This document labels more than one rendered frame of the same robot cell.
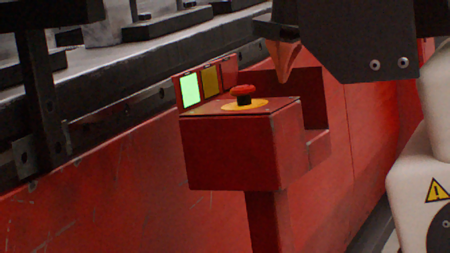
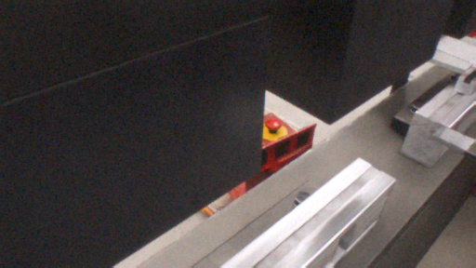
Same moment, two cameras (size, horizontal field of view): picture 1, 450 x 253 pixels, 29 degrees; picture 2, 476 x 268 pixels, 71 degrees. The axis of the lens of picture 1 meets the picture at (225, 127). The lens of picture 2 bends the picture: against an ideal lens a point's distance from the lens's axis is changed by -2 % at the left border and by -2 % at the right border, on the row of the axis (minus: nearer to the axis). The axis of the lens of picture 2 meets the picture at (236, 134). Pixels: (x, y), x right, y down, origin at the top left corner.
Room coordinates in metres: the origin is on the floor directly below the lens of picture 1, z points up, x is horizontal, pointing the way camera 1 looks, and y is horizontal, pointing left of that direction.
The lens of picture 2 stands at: (1.94, 0.17, 1.30)
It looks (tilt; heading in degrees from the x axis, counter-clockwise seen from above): 38 degrees down; 205
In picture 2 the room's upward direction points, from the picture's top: straight up
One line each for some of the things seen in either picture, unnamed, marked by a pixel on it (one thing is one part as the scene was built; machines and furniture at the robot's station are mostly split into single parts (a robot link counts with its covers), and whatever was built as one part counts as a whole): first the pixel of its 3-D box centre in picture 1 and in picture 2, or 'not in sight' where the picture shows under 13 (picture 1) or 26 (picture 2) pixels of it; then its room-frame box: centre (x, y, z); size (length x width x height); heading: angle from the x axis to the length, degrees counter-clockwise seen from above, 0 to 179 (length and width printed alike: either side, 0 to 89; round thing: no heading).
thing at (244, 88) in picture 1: (243, 97); (272, 127); (1.31, -0.03, 0.79); 0.04 x 0.04 x 0.04
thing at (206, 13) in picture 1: (170, 22); (253, 248); (1.70, 0.08, 0.89); 0.30 x 0.05 x 0.03; 156
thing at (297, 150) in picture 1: (255, 117); (259, 150); (1.35, -0.05, 0.75); 0.20 x 0.16 x 0.18; 149
